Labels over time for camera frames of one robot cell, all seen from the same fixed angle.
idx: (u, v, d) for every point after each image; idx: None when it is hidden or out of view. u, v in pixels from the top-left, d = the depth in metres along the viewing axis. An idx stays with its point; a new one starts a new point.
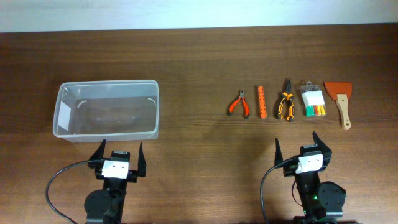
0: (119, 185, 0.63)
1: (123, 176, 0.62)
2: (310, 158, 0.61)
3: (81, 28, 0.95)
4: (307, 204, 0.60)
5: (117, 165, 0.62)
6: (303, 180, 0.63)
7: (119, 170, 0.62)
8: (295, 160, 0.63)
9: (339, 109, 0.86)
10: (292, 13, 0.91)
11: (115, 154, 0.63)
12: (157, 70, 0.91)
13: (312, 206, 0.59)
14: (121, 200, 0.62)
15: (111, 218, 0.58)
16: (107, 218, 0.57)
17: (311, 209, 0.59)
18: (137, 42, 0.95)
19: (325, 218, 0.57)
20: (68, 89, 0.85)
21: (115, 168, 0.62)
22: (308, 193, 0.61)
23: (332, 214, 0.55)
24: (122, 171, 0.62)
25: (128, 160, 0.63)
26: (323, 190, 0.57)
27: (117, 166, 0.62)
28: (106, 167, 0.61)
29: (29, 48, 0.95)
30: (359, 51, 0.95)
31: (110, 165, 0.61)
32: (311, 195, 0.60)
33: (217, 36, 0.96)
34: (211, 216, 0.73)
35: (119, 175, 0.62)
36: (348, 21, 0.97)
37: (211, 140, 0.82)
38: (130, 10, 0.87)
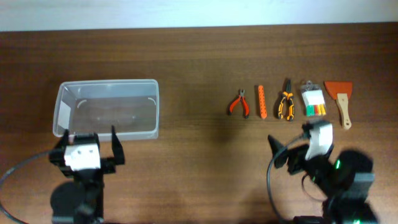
0: (92, 177, 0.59)
1: (91, 167, 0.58)
2: (319, 132, 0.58)
3: (81, 27, 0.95)
4: (331, 183, 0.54)
5: (86, 154, 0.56)
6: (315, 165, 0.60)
7: (87, 155, 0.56)
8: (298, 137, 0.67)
9: (339, 109, 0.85)
10: (292, 12, 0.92)
11: (79, 138, 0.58)
12: (157, 69, 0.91)
13: (337, 183, 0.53)
14: (97, 193, 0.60)
15: (89, 216, 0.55)
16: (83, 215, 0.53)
17: (337, 185, 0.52)
18: (137, 41, 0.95)
19: (356, 188, 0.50)
20: (68, 88, 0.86)
21: (81, 155, 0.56)
22: (326, 173, 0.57)
23: (363, 178, 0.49)
24: (91, 161, 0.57)
25: (96, 143, 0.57)
26: (344, 157, 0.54)
27: (85, 154, 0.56)
28: (71, 155, 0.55)
29: (29, 48, 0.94)
30: (359, 50, 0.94)
31: (76, 152, 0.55)
32: (332, 171, 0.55)
33: (217, 35, 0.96)
34: (211, 216, 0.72)
35: (86, 163, 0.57)
36: (347, 20, 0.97)
37: (211, 140, 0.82)
38: (130, 9, 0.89)
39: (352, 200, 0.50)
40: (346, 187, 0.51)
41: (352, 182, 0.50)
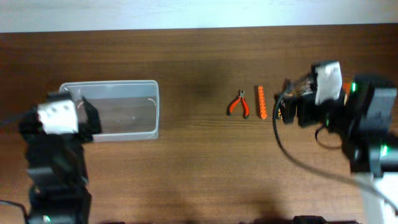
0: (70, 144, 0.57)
1: (69, 129, 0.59)
2: (326, 69, 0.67)
3: (81, 28, 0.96)
4: (346, 109, 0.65)
5: (61, 112, 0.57)
6: (320, 108, 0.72)
7: (63, 112, 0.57)
8: (321, 92, 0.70)
9: None
10: (290, 14, 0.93)
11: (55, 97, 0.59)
12: (157, 70, 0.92)
13: (346, 109, 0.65)
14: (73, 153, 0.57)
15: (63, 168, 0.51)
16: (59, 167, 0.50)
17: (351, 108, 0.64)
18: (137, 42, 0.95)
19: (377, 101, 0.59)
20: (68, 89, 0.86)
21: (58, 112, 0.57)
22: (340, 111, 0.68)
23: (384, 93, 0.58)
24: (69, 122, 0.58)
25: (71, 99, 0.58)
26: (359, 83, 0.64)
27: (66, 114, 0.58)
28: (45, 111, 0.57)
29: (29, 48, 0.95)
30: (358, 51, 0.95)
31: (49, 108, 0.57)
32: (353, 100, 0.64)
33: (217, 35, 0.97)
34: (211, 216, 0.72)
35: (63, 124, 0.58)
36: (346, 21, 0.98)
37: (211, 140, 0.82)
38: (130, 10, 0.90)
39: (372, 119, 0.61)
40: (359, 107, 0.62)
41: (369, 101, 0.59)
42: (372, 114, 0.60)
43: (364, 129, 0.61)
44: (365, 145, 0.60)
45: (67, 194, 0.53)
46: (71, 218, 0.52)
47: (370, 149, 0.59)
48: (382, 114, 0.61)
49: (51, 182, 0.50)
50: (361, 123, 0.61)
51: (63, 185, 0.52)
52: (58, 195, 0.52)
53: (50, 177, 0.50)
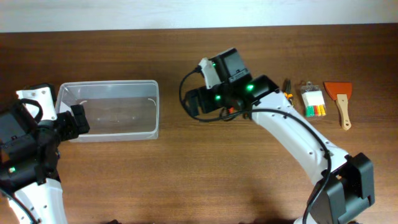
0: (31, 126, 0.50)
1: (47, 116, 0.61)
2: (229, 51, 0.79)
3: (81, 28, 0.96)
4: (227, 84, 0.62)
5: (38, 98, 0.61)
6: (212, 90, 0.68)
7: (43, 97, 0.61)
8: (207, 75, 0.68)
9: (339, 109, 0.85)
10: (291, 13, 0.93)
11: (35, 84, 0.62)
12: (157, 70, 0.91)
13: (222, 82, 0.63)
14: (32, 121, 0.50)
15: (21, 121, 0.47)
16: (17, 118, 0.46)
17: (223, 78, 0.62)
18: (137, 42, 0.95)
19: (226, 66, 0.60)
20: (68, 89, 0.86)
21: (37, 97, 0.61)
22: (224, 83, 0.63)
23: (229, 58, 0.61)
24: (48, 107, 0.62)
25: (48, 85, 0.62)
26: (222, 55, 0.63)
27: (43, 99, 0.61)
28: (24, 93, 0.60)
29: (28, 48, 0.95)
30: (358, 51, 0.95)
31: (30, 92, 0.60)
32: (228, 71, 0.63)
33: (217, 35, 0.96)
34: (211, 216, 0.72)
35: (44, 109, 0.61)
36: (346, 21, 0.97)
37: (211, 140, 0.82)
38: (130, 9, 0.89)
39: (239, 76, 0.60)
40: (226, 75, 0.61)
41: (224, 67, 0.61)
42: (232, 73, 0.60)
43: (240, 83, 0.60)
44: (249, 97, 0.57)
45: (29, 146, 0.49)
46: (33, 163, 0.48)
47: (254, 94, 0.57)
48: (239, 70, 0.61)
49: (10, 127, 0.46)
50: (231, 81, 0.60)
51: (22, 135, 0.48)
52: (19, 149, 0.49)
53: (9, 123, 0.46)
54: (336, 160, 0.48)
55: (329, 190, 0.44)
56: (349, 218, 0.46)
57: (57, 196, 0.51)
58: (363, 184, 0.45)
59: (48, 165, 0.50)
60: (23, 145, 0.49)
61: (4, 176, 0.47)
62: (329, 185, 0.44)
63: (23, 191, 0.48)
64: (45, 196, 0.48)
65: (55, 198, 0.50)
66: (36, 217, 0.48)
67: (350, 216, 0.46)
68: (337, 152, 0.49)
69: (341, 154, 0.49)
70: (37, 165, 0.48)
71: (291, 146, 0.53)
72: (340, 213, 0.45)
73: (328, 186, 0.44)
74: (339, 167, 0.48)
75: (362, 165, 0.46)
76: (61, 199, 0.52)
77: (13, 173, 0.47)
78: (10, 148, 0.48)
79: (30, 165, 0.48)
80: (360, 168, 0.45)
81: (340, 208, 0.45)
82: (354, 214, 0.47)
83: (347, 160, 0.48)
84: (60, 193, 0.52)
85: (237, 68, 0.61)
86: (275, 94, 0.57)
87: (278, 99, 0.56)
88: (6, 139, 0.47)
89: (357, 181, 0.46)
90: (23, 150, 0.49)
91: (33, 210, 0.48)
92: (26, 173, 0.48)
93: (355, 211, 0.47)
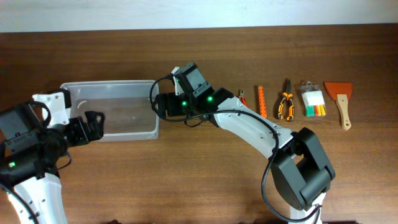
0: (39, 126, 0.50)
1: (59, 122, 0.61)
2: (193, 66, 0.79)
3: (81, 28, 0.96)
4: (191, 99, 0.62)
5: (51, 102, 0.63)
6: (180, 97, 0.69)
7: (56, 101, 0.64)
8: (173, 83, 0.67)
9: (339, 109, 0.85)
10: (291, 13, 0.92)
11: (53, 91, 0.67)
12: (157, 70, 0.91)
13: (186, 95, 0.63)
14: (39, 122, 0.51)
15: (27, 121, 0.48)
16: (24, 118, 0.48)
17: (186, 92, 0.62)
18: (137, 42, 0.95)
19: (188, 83, 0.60)
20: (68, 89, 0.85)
21: (52, 100, 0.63)
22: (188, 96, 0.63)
23: (189, 73, 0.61)
24: (60, 110, 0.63)
25: (63, 91, 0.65)
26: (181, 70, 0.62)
27: (57, 102, 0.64)
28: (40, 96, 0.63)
29: (28, 48, 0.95)
30: (358, 51, 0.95)
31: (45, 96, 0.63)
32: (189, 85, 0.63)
33: (217, 35, 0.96)
34: (211, 216, 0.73)
35: (56, 113, 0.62)
36: (347, 21, 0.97)
37: (210, 140, 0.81)
38: (130, 10, 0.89)
39: (201, 90, 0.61)
40: (189, 90, 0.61)
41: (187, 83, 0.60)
42: (195, 89, 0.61)
43: (203, 96, 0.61)
44: (212, 107, 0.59)
45: (31, 144, 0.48)
46: (32, 157, 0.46)
47: (214, 104, 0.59)
48: (200, 84, 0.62)
49: (16, 126, 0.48)
50: (194, 96, 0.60)
51: (25, 132, 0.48)
52: (20, 145, 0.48)
53: (17, 121, 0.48)
54: (283, 136, 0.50)
55: (278, 163, 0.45)
56: (314, 192, 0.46)
57: (55, 191, 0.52)
58: (313, 154, 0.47)
59: (48, 160, 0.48)
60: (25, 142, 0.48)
61: (3, 171, 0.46)
62: (278, 160, 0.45)
63: (22, 185, 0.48)
64: (43, 190, 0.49)
65: (53, 193, 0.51)
66: (34, 211, 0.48)
67: (313, 189, 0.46)
68: (284, 129, 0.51)
69: (288, 131, 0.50)
70: (35, 160, 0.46)
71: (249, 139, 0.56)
72: (300, 186, 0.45)
73: (278, 161, 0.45)
74: (286, 142, 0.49)
75: (305, 135, 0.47)
76: (60, 193, 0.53)
77: (13, 168, 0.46)
78: (11, 145, 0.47)
79: (29, 160, 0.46)
80: (306, 140, 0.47)
81: (298, 182, 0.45)
82: (319, 187, 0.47)
83: (293, 135, 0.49)
84: (58, 188, 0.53)
85: (198, 82, 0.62)
86: (229, 99, 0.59)
87: (231, 101, 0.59)
88: (11, 135, 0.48)
89: (308, 153, 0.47)
90: (23, 146, 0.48)
91: (32, 203, 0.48)
92: (25, 168, 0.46)
93: (319, 185, 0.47)
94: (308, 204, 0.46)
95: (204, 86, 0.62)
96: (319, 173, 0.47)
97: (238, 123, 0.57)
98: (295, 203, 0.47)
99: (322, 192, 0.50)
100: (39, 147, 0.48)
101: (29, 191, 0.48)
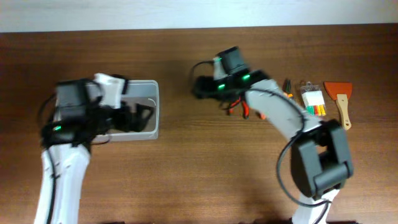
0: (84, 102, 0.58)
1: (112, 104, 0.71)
2: None
3: (81, 28, 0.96)
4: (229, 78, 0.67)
5: (110, 85, 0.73)
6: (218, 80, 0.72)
7: (112, 85, 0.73)
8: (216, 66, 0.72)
9: (339, 109, 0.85)
10: (291, 14, 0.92)
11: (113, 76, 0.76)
12: (157, 70, 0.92)
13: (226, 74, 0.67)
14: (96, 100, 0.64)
15: (83, 96, 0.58)
16: (80, 92, 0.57)
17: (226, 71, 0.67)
18: (137, 42, 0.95)
19: (227, 61, 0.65)
20: None
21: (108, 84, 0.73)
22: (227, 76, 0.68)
23: (231, 54, 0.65)
24: (114, 94, 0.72)
25: (124, 80, 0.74)
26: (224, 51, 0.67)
27: (114, 87, 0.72)
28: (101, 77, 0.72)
29: (28, 48, 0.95)
30: (358, 51, 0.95)
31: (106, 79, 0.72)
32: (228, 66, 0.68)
33: (217, 36, 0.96)
34: (211, 216, 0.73)
35: (111, 95, 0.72)
36: (347, 21, 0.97)
37: (210, 139, 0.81)
38: (130, 10, 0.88)
39: (239, 70, 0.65)
40: (229, 68, 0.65)
41: (226, 61, 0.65)
42: (234, 67, 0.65)
43: (240, 74, 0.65)
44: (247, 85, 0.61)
45: (76, 117, 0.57)
46: (72, 130, 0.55)
47: (250, 82, 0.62)
48: (239, 65, 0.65)
49: (69, 97, 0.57)
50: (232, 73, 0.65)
51: (75, 106, 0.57)
52: (68, 115, 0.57)
53: (69, 93, 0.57)
54: (311, 123, 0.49)
55: (300, 144, 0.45)
56: (327, 183, 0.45)
57: (81, 161, 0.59)
58: (336, 145, 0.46)
59: (84, 136, 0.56)
60: (73, 115, 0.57)
61: (51, 132, 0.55)
62: (301, 142, 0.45)
63: (57, 147, 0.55)
64: (73, 157, 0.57)
65: (79, 162, 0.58)
66: (57, 172, 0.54)
67: (325, 180, 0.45)
68: (313, 118, 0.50)
69: (316, 119, 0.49)
70: (74, 133, 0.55)
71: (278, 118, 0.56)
72: (315, 173, 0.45)
73: (301, 142, 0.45)
74: (313, 129, 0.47)
75: (333, 125, 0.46)
76: (82, 168, 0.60)
77: (56, 133, 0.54)
78: (63, 112, 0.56)
79: (71, 132, 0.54)
80: (332, 130, 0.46)
81: (314, 168, 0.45)
82: (334, 180, 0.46)
83: (321, 124, 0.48)
84: (83, 163, 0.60)
85: (238, 62, 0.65)
86: (265, 81, 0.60)
87: (267, 83, 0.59)
88: (63, 104, 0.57)
89: (331, 144, 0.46)
90: (69, 117, 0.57)
91: (59, 165, 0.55)
92: (64, 137, 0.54)
93: (334, 178, 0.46)
94: (318, 193, 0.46)
95: (244, 66, 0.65)
96: (337, 166, 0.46)
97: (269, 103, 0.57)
98: (305, 188, 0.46)
99: (334, 188, 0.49)
100: (82, 125, 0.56)
101: (61, 154, 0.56)
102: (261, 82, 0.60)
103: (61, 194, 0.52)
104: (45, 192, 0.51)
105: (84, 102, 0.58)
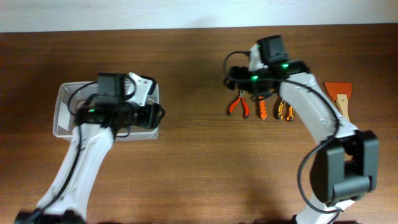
0: (119, 95, 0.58)
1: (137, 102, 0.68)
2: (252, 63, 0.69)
3: (80, 28, 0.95)
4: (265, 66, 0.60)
5: (140, 84, 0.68)
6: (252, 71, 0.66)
7: (142, 84, 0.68)
8: (252, 58, 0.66)
9: (339, 109, 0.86)
10: (291, 14, 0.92)
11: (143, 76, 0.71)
12: (157, 70, 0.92)
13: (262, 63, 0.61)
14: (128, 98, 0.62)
15: (119, 89, 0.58)
16: (117, 86, 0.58)
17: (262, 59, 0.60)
18: (137, 42, 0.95)
19: (266, 48, 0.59)
20: (68, 89, 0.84)
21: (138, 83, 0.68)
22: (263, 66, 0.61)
23: (271, 41, 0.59)
24: (142, 94, 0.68)
25: (152, 81, 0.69)
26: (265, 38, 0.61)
27: (143, 88, 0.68)
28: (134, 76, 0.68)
29: (28, 48, 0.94)
30: (358, 51, 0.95)
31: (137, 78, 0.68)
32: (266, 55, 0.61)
33: (217, 35, 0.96)
34: (211, 216, 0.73)
35: (139, 94, 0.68)
36: (347, 22, 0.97)
37: (210, 140, 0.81)
38: (130, 10, 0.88)
39: (278, 59, 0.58)
40: (266, 55, 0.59)
41: (265, 48, 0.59)
42: (272, 55, 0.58)
43: (278, 64, 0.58)
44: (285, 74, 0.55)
45: (107, 105, 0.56)
46: (102, 116, 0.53)
47: (287, 73, 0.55)
48: (278, 53, 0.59)
49: (107, 87, 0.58)
50: (268, 61, 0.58)
51: (111, 96, 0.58)
52: (102, 103, 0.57)
53: (109, 83, 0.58)
54: (343, 130, 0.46)
55: (329, 149, 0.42)
56: (346, 193, 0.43)
57: (104, 144, 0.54)
58: (366, 159, 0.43)
59: (112, 126, 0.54)
60: (106, 99, 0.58)
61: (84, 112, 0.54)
62: (330, 145, 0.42)
63: (86, 124, 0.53)
64: (97, 134, 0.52)
65: (102, 144, 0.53)
66: (83, 145, 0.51)
67: (344, 190, 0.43)
68: (347, 125, 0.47)
69: (351, 128, 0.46)
70: (104, 119, 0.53)
71: (306, 115, 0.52)
72: (337, 181, 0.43)
73: (331, 147, 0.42)
74: (343, 137, 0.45)
75: (368, 138, 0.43)
76: (104, 152, 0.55)
77: (89, 115, 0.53)
78: (97, 99, 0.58)
79: (101, 117, 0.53)
80: (366, 142, 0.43)
81: (337, 176, 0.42)
82: (353, 192, 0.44)
83: (355, 133, 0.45)
84: (107, 147, 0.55)
85: (278, 51, 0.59)
86: (305, 74, 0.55)
87: (305, 77, 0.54)
88: (101, 93, 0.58)
89: (360, 155, 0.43)
90: (103, 105, 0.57)
91: (86, 140, 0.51)
92: (93, 121, 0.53)
93: (355, 190, 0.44)
94: (334, 200, 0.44)
95: (284, 56, 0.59)
96: (361, 179, 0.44)
97: (303, 99, 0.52)
98: (321, 193, 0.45)
99: (350, 199, 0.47)
100: (114, 111, 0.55)
101: (88, 130, 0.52)
102: (299, 74, 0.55)
103: (78, 170, 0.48)
104: (69, 162, 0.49)
105: (120, 92, 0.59)
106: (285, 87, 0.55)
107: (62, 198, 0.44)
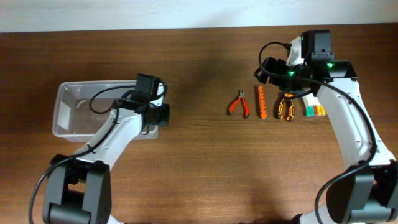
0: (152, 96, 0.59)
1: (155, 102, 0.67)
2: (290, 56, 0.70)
3: (81, 28, 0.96)
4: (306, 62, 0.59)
5: None
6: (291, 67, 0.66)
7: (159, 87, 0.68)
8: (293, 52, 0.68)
9: None
10: (291, 13, 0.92)
11: None
12: (157, 70, 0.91)
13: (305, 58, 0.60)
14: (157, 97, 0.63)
15: (153, 91, 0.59)
16: (153, 86, 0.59)
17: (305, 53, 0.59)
18: (137, 42, 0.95)
19: (312, 43, 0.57)
20: (68, 88, 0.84)
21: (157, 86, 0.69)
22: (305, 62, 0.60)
23: (319, 37, 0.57)
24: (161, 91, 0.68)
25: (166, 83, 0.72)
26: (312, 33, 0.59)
27: None
28: None
29: (28, 48, 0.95)
30: (359, 51, 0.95)
31: None
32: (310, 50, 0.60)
33: (218, 35, 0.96)
34: (211, 216, 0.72)
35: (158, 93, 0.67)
36: (347, 21, 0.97)
37: (211, 140, 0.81)
38: (130, 9, 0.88)
39: (323, 56, 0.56)
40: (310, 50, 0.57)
41: (311, 42, 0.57)
42: (317, 51, 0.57)
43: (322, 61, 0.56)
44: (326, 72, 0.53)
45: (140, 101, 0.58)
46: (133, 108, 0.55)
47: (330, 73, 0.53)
48: (324, 50, 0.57)
49: (144, 86, 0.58)
50: (312, 57, 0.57)
51: (147, 96, 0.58)
52: (135, 98, 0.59)
53: (146, 83, 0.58)
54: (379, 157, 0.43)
55: (358, 175, 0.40)
56: (362, 217, 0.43)
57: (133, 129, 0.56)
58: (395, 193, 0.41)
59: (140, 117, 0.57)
60: (140, 96, 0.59)
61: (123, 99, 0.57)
62: (362, 171, 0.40)
63: (124, 109, 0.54)
64: (131, 117, 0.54)
65: (131, 129, 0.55)
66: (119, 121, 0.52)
67: (360, 215, 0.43)
68: (384, 152, 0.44)
69: (387, 157, 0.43)
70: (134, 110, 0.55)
71: (340, 126, 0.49)
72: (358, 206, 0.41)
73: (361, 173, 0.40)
74: (377, 165, 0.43)
75: None
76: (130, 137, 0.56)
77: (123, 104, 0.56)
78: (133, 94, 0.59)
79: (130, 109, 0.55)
80: None
81: (359, 203, 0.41)
82: (371, 217, 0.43)
83: (391, 163, 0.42)
84: (133, 132, 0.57)
85: (323, 47, 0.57)
86: (348, 80, 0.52)
87: (349, 84, 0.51)
88: (137, 89, 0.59)
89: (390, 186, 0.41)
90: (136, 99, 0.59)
91: (121, 119, 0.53)
92: (127, 110, 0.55)
93: (373, 216, 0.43)
94: (347, 221, 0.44)
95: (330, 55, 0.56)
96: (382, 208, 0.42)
97: (341, 110, 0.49)
98: (336, 212, 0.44)
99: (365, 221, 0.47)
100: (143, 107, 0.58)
101: (124, 112, 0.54)
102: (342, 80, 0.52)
103: (110, 139, 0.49)
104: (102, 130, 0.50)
105: (153, 93, 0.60)
106: (325, 90, 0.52)
107: (95, 151, 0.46)
